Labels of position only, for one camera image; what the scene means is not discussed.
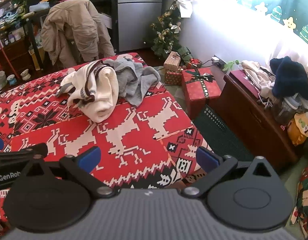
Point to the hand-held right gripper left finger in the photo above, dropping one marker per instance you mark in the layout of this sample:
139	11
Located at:
90	158

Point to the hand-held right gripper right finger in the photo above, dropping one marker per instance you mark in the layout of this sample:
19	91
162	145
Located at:
206	160

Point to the cream knit striped vest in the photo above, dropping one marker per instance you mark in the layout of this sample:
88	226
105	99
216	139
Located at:
104	92

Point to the dark green dotted mat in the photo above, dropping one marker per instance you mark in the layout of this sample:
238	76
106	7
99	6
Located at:
219	132

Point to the red printed blanket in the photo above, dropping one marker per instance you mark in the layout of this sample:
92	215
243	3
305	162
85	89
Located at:
69	120

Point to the wooden bedside cabinet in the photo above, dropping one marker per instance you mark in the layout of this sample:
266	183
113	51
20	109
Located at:
251	120

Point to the blue white bowl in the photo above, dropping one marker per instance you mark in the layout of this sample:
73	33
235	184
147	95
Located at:
11	80

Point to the large red gift box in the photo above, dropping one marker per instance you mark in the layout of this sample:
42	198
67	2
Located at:
201	90

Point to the white ceramic bowl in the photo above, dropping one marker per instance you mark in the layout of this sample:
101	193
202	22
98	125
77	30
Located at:
25	73

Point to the maroon notebook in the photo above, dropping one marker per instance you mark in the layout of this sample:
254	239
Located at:
240	80

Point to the red broom stick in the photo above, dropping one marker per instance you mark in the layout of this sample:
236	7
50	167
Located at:
9	57

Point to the small red green gift box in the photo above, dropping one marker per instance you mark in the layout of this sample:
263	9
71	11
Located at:
173	77

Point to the grey sweatshirt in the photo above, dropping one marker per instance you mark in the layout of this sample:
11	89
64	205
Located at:
139	80

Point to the brown wooden dresser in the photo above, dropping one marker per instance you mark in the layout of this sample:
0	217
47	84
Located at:
11	52

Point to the yellow carton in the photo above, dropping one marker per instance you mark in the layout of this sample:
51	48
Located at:
34	58

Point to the glass jar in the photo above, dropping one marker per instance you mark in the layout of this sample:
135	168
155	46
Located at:
286	110

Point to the cream cloth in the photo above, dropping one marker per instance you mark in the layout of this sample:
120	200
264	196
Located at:
253	73

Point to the green plastic plant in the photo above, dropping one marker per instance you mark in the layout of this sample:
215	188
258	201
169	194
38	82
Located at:
230	64

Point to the yellow plush toy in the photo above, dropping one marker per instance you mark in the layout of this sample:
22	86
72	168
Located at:
300	128

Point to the plaid christmas cushion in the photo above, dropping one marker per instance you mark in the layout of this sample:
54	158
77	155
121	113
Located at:
305	192

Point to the kraft patterned gift box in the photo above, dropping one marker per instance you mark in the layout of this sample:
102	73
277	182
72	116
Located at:
172	61

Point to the dark blue fluffy garment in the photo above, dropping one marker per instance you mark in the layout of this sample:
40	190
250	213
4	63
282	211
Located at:
288	77

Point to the beige jacket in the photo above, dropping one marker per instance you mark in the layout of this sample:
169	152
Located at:
76	30

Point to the small christmas tree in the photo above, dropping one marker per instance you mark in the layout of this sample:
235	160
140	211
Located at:
166	35

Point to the shelf of assorted items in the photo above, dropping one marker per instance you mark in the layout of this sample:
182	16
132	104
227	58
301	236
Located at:
6	5

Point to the black shelf rack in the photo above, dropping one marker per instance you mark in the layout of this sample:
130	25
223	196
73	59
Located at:
114	17

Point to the light blue cloth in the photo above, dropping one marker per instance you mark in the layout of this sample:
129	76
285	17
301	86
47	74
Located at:
39	7

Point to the silver refrigerator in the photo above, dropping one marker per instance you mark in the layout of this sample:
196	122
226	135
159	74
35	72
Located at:
139	17

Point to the white cloth tie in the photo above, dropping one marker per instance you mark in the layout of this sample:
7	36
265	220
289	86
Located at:
185	6

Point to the green printed curtain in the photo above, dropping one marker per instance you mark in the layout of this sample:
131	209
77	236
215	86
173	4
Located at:
300	17

